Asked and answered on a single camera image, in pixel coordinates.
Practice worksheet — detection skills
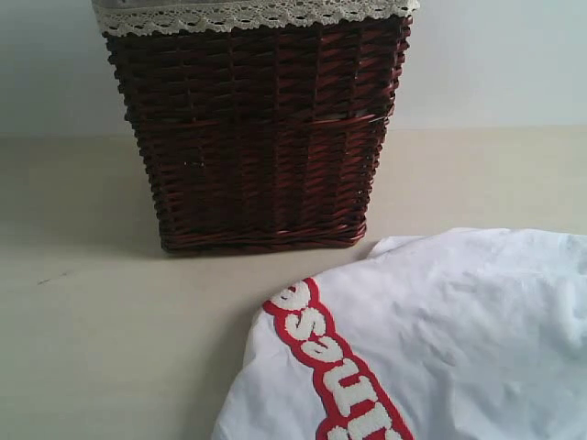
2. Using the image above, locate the white t-shirt red lettering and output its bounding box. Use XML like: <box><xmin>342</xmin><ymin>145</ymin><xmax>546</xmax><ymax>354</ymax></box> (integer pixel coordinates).
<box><xmin>212</xmin><ymin>229</ymin><xmax>586</xmax><ymax>439</ymax></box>

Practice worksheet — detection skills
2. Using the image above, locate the dark red wicker basket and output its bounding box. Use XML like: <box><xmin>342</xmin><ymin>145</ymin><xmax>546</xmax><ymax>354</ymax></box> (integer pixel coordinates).
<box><xmin>106</xmin><ymin>16</ymin><xmax>413</xmax><ymax>253</ymax></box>

